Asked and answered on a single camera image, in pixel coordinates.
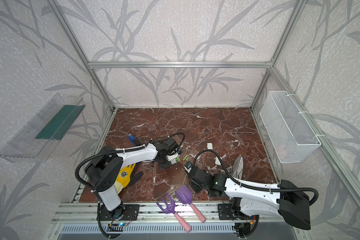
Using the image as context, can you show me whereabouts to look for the yellow black work glove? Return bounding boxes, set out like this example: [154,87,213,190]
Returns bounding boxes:
[115,163,143,194]

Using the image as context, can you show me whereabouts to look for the purple garden shovel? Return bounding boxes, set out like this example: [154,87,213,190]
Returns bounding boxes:
[175,185,207,223]

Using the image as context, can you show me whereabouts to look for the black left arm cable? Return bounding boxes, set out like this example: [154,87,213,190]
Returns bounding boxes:
[74,132,186,188]

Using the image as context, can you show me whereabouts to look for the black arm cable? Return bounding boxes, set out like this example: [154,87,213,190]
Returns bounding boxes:
[192,149,319,206]
[74,132,186,188]

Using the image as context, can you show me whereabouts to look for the aluminium frame profiles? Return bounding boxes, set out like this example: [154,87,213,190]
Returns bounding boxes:
[47,1,360,210]

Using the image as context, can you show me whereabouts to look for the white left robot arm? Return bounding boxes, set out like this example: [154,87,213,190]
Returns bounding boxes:
[75,137,182,212]

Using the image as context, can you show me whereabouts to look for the white air conditioner remote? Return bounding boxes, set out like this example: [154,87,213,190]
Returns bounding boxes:
[167,153,180,165]

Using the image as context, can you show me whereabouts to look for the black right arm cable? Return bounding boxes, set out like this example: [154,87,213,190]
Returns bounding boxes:
[192,149,319,206]

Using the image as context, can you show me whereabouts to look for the white wire mesh basket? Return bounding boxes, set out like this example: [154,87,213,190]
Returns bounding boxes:
[260,91,321,164]

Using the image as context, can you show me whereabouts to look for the blue stapler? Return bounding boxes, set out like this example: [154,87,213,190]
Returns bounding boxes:
[128,134,138,146]

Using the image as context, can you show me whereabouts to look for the metal garden trowel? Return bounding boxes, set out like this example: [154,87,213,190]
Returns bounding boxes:
[230,154,244,180]

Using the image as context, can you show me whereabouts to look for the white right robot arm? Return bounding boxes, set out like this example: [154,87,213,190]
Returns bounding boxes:
[185,163,311,230]

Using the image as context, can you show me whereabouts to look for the clear acrylic wall shelf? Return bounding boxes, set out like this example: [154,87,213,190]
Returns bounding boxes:
[0,94,86,163]

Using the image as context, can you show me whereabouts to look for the purple garden fork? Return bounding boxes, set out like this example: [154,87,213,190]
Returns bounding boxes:
[156,193,192,233]

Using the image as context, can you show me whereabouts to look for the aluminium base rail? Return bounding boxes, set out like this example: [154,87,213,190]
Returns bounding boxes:
[44,202,284,240]

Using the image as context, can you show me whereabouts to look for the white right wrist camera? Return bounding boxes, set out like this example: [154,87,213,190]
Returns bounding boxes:
[185,162,193,172]

